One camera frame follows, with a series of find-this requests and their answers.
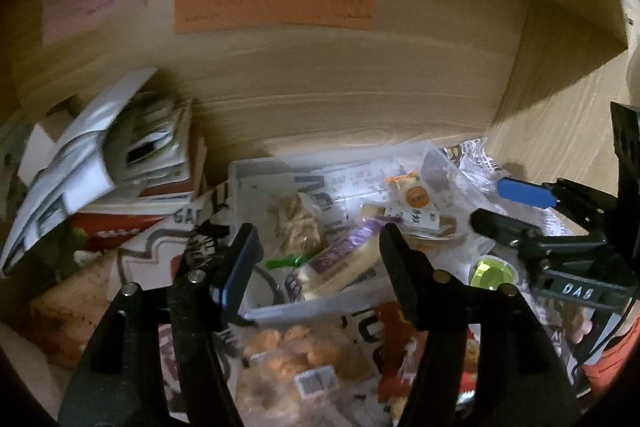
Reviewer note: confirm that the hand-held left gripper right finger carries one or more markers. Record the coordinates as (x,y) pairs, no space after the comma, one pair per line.
(400,268)

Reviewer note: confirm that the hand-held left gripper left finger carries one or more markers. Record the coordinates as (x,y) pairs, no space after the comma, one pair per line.
(239,268)

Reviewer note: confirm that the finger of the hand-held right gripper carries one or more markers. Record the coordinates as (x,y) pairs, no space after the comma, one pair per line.
(495,227)
(520,193)

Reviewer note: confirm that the clear plastic bin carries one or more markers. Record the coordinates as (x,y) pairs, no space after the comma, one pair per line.
(270,302)

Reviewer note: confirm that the purple snack packet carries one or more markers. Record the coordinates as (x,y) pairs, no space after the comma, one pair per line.
(340,257)

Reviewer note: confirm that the person's right forearm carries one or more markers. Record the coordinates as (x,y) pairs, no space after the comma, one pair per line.
(617,357)

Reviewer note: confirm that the green wrapper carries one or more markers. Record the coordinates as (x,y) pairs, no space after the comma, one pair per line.
(284,263)

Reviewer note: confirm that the green jelly cup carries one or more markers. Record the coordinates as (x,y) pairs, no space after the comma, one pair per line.
(491,274)

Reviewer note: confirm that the white labelled snack packet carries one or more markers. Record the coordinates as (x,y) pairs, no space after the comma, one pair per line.
(420,221)

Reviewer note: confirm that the small round orange snack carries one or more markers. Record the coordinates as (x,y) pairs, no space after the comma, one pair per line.
(416,197)

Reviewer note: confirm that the clear bag of nuts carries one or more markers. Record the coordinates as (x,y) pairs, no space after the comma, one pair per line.
(298,224)

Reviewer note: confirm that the red snack packet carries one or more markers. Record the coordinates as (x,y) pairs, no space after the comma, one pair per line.
(395,357)

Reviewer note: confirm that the clear bag of orange cookies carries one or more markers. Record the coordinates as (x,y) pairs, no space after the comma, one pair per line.
(295,357)

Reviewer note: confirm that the red and white box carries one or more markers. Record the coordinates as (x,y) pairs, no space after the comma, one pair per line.
(125,219)

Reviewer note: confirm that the brown snack bag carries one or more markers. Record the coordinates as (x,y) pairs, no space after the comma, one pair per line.
(70,312)

